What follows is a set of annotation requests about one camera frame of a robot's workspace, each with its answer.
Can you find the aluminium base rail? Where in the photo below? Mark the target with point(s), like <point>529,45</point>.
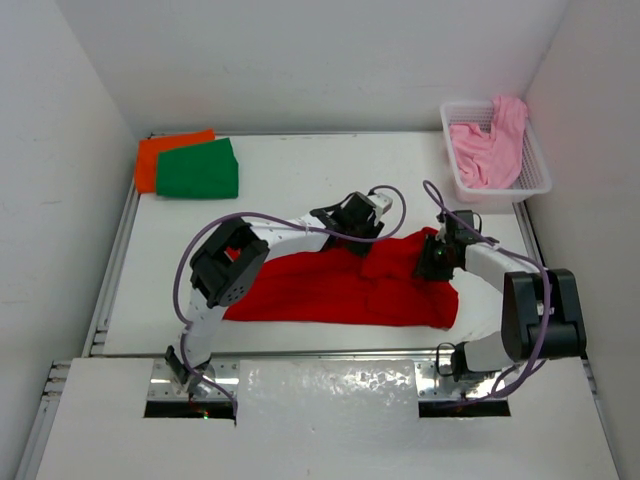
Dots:
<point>419,377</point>

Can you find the pink t shirt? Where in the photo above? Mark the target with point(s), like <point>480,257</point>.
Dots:
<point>491,160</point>

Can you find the green t shirt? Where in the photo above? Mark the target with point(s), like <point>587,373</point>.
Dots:
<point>203,171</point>

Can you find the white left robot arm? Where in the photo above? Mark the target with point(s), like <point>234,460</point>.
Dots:
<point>222,262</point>

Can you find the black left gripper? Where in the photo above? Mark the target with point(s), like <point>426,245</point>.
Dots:
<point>370,226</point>

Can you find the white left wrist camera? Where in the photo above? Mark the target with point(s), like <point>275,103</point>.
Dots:
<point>381,203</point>

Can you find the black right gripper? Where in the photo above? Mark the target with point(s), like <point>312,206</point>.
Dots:
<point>425,267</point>

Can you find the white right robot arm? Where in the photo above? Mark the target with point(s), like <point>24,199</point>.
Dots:
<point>541,315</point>

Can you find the orange t shirt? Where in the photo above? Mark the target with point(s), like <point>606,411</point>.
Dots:
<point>149,149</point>

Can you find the white plastic bin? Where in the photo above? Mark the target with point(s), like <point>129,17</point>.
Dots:
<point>534,178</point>

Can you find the red t shirt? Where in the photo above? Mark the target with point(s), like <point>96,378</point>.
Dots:
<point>338,287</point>

